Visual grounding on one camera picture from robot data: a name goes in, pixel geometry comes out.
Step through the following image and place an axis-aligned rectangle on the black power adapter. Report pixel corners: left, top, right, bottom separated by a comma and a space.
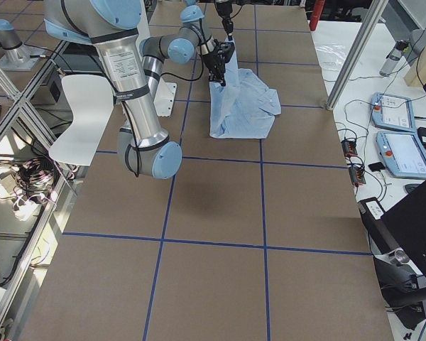
417, 127, 426, 147

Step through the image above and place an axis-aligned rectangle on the clear water bottle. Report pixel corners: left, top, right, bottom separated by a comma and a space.
379, 40, 409, 77

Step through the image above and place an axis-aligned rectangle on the lower blue teach pendant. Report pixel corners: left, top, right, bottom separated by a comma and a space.
376, 131, 426, 180

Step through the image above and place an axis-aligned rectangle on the black laptop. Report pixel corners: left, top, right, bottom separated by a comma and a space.
382, 180, 426, 277

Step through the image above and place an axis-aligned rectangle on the orange black electronics box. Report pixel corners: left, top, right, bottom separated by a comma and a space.
341, 139, 358, 157
348, 166, 366, 188

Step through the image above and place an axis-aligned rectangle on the light blue button shirt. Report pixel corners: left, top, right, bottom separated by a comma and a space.
209, 53, 281, 139

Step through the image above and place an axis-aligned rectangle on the blue teach pendant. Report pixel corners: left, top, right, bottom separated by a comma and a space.
371, 92, 415, 132
376, 131, 426, 180

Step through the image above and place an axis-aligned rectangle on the black camera stand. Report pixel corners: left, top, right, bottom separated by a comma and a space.
358, 198, 426, 330

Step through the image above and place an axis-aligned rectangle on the brown table mat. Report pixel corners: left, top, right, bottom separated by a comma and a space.
20, 6, 393, 340

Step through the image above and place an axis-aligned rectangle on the red fire extinguisher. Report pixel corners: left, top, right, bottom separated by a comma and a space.
309, 0, 325, 31

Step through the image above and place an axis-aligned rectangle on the upper blue teach pendant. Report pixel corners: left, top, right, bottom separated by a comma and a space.
371, 92, 415, 132

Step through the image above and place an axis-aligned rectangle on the wrist black camera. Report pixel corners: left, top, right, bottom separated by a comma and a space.
218, 41, 235, 63

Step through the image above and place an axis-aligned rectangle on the white plastic chair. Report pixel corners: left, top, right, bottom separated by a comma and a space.
49, 75, 114, 166

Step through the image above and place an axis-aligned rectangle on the aluminium frame post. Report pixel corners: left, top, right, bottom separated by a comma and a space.
325, 0, 388, 111

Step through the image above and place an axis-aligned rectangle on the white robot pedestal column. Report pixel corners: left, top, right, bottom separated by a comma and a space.
121, 0, 177, 117

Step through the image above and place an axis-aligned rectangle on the clear plastic bag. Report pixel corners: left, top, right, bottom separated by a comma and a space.
315, 42, 350, 72

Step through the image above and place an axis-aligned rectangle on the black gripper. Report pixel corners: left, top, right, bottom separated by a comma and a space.
222, 14, 234, 40
201, 49, 226, 87

